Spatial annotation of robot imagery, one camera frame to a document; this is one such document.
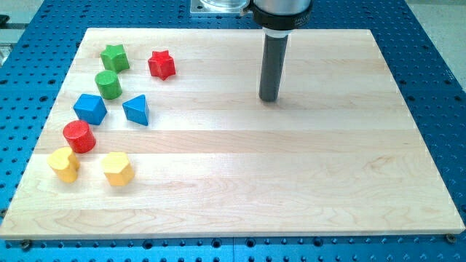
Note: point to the left board clamp screw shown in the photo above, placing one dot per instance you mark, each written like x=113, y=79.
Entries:
x=26, y=244

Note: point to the light wooden board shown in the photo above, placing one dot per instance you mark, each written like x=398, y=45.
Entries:
x=337, y=154

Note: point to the blue triangle block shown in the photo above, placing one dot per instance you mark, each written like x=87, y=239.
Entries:
x=137, y=110

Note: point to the red cylinder block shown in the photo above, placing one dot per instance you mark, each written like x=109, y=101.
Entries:
x=79, y=136

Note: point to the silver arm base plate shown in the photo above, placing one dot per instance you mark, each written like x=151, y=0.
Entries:
x=222, y=7

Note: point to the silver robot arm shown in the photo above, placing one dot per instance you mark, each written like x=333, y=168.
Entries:
x=278, y=17

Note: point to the blue cube block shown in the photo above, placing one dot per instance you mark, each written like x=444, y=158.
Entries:
x=90, y=108

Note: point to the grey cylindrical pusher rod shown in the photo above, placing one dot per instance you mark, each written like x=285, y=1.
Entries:
x=272, y=67

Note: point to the yellow hexagon block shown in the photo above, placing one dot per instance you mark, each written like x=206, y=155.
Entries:
x=117, y=168

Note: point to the board clamp screw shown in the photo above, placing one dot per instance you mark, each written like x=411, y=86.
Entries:
x=451, y=238
x=26, y=244

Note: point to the green star block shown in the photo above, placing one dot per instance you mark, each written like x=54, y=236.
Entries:
x=114, y=58

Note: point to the red star block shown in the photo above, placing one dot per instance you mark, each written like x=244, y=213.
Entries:
x=161, y=64

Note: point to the green cylinder block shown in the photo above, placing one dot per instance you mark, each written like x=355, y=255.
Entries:
x=108, y=84

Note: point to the right board clamp screw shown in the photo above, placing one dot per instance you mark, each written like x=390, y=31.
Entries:
x=451, y=238

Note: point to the blue perforated table plate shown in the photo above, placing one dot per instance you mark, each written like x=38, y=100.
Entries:
x=36, y=68

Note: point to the yellow heart block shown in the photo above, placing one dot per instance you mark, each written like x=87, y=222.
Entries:
x=65, y=164

